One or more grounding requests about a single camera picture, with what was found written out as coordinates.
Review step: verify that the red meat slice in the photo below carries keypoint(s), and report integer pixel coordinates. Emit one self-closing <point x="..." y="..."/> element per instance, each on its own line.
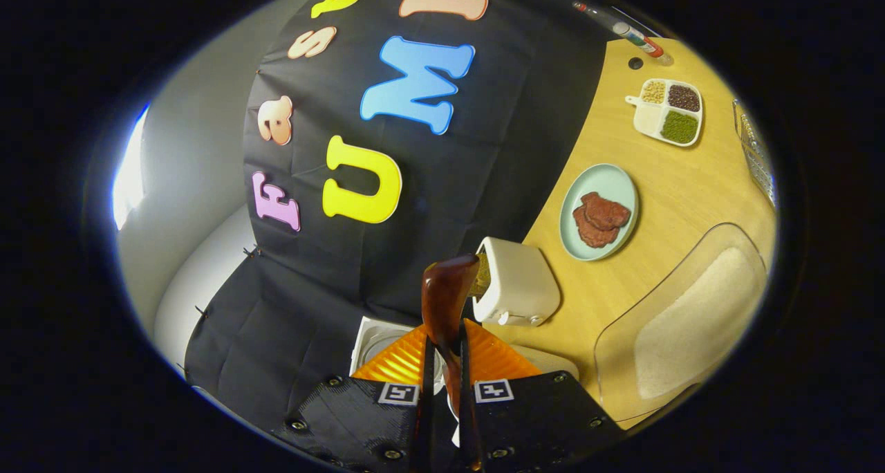
<point x="591" y="236"/>
<point x="607" y="210"/>

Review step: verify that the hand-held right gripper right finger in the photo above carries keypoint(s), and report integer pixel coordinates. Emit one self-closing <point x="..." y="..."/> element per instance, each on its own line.
<point x="467" y="418"/>

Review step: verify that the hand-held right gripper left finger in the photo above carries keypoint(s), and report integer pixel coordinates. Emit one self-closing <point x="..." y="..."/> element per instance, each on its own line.
<point x="425" y="404"/>

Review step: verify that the black table grommet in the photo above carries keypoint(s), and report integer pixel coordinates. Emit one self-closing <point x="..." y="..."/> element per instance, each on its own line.
<point x="635" y="63"/>

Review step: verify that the white rice cooker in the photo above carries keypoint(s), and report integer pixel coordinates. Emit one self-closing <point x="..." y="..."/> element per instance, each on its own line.
<point x="373" y="335"/>

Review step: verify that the light green plate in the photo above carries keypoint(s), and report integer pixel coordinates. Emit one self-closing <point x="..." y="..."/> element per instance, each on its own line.
<point x="601" y="179"/>

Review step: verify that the brown bread slice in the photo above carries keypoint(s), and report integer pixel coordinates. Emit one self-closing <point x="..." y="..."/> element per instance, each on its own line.
<point x="482" y="279"/>

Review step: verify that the black backdrop cloth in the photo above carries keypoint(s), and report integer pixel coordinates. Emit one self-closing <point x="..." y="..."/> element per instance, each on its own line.
<point x="484" y="169"/>

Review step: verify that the white divided bean dish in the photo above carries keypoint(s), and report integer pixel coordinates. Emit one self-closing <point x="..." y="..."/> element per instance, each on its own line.
<point x="667" y="113"/>

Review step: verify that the clear container of rice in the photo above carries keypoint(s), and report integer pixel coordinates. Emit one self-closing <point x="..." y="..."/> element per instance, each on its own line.
<point x="691" y="321"/>

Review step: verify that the white toaster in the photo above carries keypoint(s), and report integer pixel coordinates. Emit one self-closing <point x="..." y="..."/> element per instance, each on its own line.
<point x="518" y="286"/>

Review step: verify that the clear plastic water bottle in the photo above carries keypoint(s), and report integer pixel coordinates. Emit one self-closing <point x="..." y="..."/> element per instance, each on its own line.
<point x="636" y="41"/>

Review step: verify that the brown wooden spoon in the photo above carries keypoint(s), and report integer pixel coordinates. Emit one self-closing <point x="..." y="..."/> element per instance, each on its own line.
<point x="446" y="300"/>

